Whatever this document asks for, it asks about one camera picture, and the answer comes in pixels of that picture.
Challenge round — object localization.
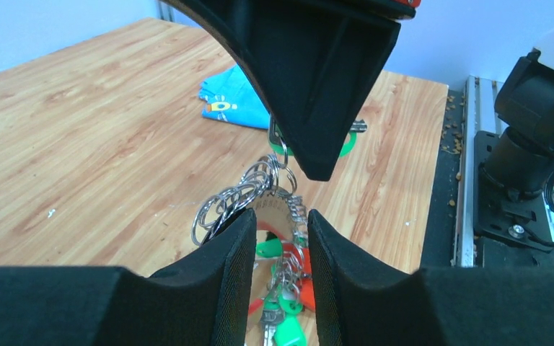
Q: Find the metal key organizer ring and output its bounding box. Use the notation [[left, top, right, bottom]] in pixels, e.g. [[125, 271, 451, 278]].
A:
[[190, 152, 312, 306]]

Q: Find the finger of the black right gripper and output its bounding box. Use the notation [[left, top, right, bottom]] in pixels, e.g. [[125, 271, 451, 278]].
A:
[[172, 0, 402, 182]]

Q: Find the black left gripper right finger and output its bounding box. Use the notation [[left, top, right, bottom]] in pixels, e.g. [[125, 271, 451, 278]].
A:
[[307, 210, 554, 345]]

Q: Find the blue patterned cloth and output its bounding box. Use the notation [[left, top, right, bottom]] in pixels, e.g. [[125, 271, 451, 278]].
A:
[[198, 65, 270, 130]]

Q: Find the green key tag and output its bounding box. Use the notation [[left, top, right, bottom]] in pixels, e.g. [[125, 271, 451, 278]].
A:
[[268, 120, 368, 157]]

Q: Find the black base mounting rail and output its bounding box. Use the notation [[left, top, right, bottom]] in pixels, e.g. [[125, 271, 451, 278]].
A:
[[421, 76, 554, 267]]

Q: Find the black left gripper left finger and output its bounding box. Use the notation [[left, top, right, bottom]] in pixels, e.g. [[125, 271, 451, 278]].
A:
[[0, 209, 257, 345]]

